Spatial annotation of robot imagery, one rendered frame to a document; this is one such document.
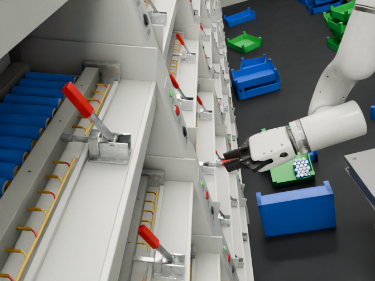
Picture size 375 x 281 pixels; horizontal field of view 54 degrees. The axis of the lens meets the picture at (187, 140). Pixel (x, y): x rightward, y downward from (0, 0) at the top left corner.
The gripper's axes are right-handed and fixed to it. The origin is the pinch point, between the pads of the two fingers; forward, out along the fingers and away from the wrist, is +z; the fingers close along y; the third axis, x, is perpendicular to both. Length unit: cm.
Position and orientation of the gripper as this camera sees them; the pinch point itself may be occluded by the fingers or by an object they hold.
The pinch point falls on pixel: (232, 160)
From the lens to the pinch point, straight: 93.5
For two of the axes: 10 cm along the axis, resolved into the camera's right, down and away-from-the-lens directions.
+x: -4.4, -7.5, -5.1
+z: -9.0, 3.4, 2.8
